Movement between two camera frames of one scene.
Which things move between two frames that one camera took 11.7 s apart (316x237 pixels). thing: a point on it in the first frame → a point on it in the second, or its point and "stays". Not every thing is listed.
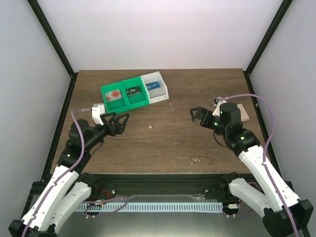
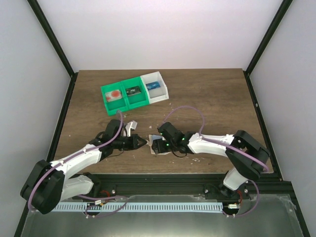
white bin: [156, 95] stays
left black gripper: [110, 126] → [135, 142]
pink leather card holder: [244, 115] → [149, 141]
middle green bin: [135, 93] stays
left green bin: [114, 98] stays
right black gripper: [204, 118] → [157, 145]
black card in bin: [133, 91] stays
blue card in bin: [153, 85] stays
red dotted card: [113, 95] stays
